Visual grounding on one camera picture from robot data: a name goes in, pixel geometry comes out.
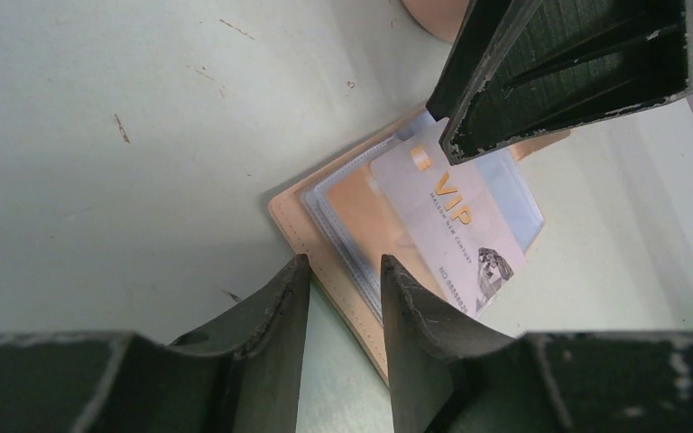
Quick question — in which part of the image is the gold VIP card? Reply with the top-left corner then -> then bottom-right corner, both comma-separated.
326,162 -> 446,299

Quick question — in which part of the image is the silver white VIP card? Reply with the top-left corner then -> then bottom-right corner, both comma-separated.
370,120 -> 526,318

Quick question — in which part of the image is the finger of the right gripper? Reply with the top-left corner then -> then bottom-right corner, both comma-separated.
426,1 -> 526,120
439,0 -> 693,165

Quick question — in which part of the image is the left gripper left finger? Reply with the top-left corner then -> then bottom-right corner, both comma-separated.
0,254 -> 311,432

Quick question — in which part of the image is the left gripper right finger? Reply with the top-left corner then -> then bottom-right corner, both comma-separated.
381,255 -> 693,432

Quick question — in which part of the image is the pink oval card tray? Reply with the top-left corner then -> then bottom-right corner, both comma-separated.
402,0 -> 470,42

